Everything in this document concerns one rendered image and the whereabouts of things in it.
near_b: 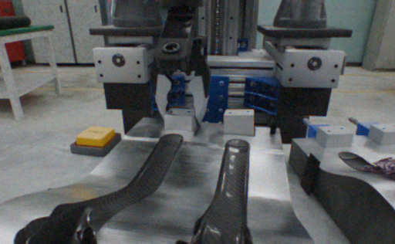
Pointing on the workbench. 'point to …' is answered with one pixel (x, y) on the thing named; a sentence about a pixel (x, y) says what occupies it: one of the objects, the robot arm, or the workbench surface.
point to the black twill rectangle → (310, 173)
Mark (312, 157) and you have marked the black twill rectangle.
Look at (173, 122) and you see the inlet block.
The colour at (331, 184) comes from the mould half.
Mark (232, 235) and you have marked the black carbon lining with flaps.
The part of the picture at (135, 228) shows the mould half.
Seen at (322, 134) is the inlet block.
